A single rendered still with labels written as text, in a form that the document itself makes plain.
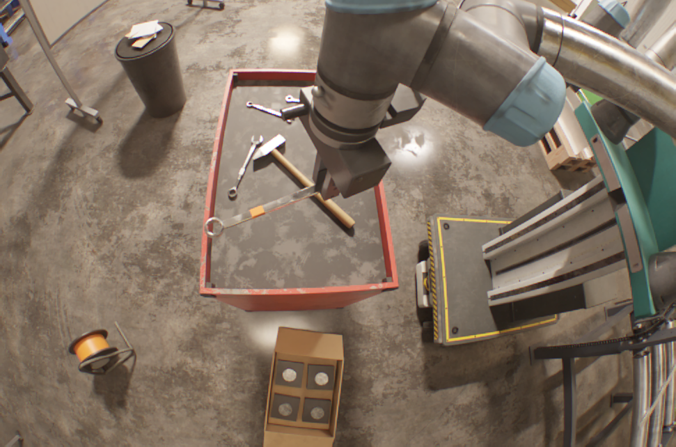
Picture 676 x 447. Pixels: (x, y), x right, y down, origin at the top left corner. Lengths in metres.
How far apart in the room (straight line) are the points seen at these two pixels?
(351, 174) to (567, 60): 0.26
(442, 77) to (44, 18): 2.43
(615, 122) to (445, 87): 0.83
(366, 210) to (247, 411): 1.28
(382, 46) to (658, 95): 0.32
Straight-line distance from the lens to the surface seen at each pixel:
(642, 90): 0.38
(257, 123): 0.90
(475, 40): 0.20
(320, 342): 1.41
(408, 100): 0.31
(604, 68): 0.35
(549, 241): 1.37
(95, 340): 1.68
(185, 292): 1.70
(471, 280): 1.58
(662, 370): 2.22
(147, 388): 1.84
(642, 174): 1.06
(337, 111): 0.25
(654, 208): 1.03
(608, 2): 0.73
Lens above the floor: 1.59
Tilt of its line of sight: 62 degrees down
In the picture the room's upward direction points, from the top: 21 degrees clockwise
